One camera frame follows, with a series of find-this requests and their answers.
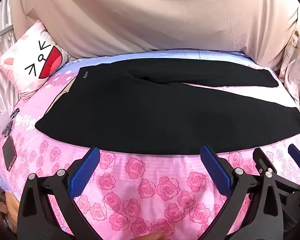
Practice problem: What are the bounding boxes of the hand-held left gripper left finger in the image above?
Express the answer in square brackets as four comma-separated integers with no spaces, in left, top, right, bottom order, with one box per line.
[17,146,101,240]

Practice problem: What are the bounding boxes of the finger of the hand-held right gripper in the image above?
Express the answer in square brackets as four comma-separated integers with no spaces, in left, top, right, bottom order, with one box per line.
[288,144,300,172]
[253,147,276,173]

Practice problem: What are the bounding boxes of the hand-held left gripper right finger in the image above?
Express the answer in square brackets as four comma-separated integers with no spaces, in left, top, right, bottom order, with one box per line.
[201,144,283,240]

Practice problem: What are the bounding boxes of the black pants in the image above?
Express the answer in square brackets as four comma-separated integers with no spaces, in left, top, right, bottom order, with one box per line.
[34,57,300,155]

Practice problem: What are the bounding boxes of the person's left hand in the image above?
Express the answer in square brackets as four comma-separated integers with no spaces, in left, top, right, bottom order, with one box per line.
[147,232,167,240]

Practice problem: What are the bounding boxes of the pink rose print bed sheet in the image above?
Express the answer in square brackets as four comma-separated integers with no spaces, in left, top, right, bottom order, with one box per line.
[0,49,300,240]

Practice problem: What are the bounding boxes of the dark smartphone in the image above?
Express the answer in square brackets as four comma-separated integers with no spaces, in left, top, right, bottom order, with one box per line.
[2,135,17,172]

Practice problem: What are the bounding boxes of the brown cloth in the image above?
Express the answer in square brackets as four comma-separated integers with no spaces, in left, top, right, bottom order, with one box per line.
[0,172,17,233]

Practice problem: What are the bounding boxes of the pale floral cloth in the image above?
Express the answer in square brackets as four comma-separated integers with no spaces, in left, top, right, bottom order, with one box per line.
[279,7,300,122]

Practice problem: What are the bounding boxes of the clear plastic bag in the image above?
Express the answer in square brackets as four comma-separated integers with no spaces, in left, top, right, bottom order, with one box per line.
[0,109,14,137]

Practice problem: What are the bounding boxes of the cartoon face pillow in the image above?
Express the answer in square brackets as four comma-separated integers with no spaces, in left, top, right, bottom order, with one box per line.
[0,20,70,102]

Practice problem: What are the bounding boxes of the silver satin cloth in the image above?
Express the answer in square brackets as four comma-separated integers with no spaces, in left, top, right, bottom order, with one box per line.
[0,0,24,140]

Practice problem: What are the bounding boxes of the beige curtain cloth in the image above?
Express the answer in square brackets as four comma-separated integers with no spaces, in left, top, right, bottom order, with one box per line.
[10,0,299,68]

